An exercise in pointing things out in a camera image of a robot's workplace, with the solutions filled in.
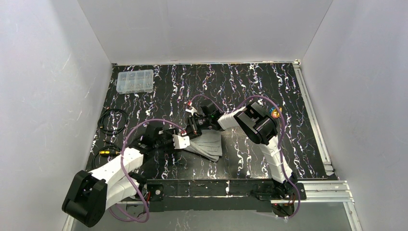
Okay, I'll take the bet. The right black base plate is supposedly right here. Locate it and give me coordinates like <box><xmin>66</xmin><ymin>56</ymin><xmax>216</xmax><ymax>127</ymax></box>
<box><xmin>256</xmin><ymin>182</ymin><xmax>307</xmax><ymax>202</ymax></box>

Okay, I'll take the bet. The clear plastic organizer box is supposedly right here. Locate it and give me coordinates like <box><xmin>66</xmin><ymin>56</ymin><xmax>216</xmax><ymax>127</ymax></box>
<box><xmin>116</xmin><ymin>69</ymin><xmax>154</xmax><ymax>94</ymax></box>

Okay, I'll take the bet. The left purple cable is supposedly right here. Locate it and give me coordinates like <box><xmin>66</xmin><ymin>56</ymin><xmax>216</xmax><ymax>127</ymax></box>
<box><xmin>108</xmin><ymin>118</ymin><xmax>187</xmax><ymax>224</ymax></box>

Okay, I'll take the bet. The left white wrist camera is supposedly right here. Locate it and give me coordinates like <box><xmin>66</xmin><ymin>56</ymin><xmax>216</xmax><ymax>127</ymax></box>
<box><xmin>172</xmin><ymin>134</ymin><xmax>191</xmax><ymax>150</ymax></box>

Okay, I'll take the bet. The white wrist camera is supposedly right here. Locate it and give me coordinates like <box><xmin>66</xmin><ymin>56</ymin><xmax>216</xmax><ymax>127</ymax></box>
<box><xmin>185</xmin><ymin>101</ymin><xmax>198</xmax><ymax>116</ymax></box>
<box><xmin>172</xmin><ymin>134</ymin><xmax>191</xmax><ymax>150</ymax></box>

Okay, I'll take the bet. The aluminium front rail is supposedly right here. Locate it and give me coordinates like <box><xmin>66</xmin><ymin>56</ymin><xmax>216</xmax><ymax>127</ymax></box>
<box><xmin>105</xmin><ymin>180</ymin><xmax>355</xmax><ymax>205</ymax></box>

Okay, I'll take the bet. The lower black coiled cable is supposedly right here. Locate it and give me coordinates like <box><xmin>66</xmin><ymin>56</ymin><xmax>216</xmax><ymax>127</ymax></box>
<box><xmin>91</xmin><ymin>145</ymin><xmax>123</xmax><ymax>171</ymax></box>

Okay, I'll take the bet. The iridescent gold spoon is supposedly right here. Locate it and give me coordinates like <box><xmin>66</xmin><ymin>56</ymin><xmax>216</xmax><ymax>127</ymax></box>
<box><xmin>271</xmin><ymin>107</ymin><xmax>282</xmax><ymax>118</ymax></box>

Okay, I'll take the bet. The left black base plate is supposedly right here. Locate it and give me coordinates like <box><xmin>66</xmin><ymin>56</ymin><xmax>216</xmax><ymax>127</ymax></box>
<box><xmin>143</xmin><ymin>184</ymin><xmax>164</xmax><ymax>202</ymax></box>

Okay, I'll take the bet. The grey cloth napkin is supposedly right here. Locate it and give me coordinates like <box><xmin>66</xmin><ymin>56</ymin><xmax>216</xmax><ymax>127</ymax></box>
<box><xmin>184</xmin><ymin>130</ymin><xmax>223</xmax><ymax>162</ymax></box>

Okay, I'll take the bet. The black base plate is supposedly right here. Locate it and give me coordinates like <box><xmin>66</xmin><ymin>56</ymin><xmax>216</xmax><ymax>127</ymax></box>
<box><xmin>143</xmin><ymin>184</ymin><xmax>164</xmax><ymax>202</ymax></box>
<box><xmin>256</xmin><ymin>182</ymin><xmax>307</xmax><ymax>202</ymax></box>

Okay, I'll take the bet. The black coiled cable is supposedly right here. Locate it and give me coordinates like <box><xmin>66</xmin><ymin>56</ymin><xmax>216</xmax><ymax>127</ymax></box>
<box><xmin>91</xmin><ymin>145</ymin><xmax>123</xmax><ymax>171</ymax></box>
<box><xmin>97</xmin><ymin>109</ymin><xmax>129</xmax><ymax>136</ymax></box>

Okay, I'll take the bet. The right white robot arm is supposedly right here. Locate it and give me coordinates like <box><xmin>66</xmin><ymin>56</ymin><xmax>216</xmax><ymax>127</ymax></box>
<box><xmin>180</xmin><ymin>101</ymin><xmax>297</xmax><ymax>195</ymax></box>

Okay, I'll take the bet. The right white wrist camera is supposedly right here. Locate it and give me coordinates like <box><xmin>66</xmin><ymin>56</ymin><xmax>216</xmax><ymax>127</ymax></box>
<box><xmin>185</xmin><ymin>101</ymin><xmax>198</xmax><ymax>116</ymax></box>

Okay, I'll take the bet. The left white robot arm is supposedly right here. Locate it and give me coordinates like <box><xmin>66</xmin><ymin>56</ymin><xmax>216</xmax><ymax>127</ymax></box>
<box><xmin>62</xmin><ymin>126</ymin><xmax>190</xmax><ymax>227</ymax></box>

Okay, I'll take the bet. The upper black coiled cable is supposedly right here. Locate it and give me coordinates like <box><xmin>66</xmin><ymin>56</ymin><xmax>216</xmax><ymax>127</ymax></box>
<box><xmin>97</xmin><ymin>109</ymin><xmax>129</xmax><ymax>136</ymax></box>

